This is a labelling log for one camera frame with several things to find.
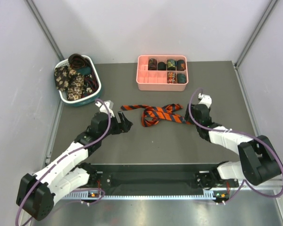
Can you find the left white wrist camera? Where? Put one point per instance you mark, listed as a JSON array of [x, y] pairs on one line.
[[106, 107]]

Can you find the dark teal tie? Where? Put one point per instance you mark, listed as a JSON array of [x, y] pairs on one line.
[[85, 71]]

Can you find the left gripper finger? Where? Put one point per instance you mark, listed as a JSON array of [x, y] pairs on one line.
[[121, 116], [126, 124]]

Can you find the brown floral tie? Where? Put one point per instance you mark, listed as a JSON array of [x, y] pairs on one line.
[[70, 81]]

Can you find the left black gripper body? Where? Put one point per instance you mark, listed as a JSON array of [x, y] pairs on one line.
[[116, 127]]

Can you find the dark red striped tie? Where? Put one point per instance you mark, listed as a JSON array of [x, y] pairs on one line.
[[90, 85]]

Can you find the pink compartment organizer box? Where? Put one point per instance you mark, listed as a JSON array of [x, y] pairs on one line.
[[157, 80]]

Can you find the dark green rolled tie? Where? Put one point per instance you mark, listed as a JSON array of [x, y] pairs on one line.
[[181, 78]]

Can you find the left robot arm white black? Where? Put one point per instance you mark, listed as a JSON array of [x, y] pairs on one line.
[[40, 192]]

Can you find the red orange patterned rolled tie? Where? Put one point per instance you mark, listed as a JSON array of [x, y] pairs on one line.
[[171, 77]]

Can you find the teal orange leaf rolled tie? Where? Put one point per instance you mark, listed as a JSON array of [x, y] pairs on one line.
[[180, 65]]

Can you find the dark red floral rolled tie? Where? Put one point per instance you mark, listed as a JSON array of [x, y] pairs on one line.
[[152, 64]]

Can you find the black rolled tie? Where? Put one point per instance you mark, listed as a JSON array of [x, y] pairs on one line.
[[161, 66]]

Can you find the dark brown rolled tie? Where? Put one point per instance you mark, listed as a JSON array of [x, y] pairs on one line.
[[77, 61]]

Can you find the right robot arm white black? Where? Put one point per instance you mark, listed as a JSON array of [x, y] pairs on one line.
[[256, 165]]

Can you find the orange navy striped tie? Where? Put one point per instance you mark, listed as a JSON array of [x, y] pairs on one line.
[[152, 115]]

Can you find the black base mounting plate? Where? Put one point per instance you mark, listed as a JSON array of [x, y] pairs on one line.
[[156, 179]]

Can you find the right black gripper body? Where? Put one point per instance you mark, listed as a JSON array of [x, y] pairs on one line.
[[187, 117]]

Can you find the green yellow leaf rolled tie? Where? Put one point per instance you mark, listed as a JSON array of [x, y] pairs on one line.
[[171, 65]]

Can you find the grey slotted cable duct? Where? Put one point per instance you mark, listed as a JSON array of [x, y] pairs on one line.
[[90, 196]]

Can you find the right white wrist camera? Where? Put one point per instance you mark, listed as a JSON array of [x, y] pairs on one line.
[[205, 100]]

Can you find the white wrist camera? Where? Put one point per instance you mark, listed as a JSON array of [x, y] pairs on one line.
[[205, 100], [106, 107]]

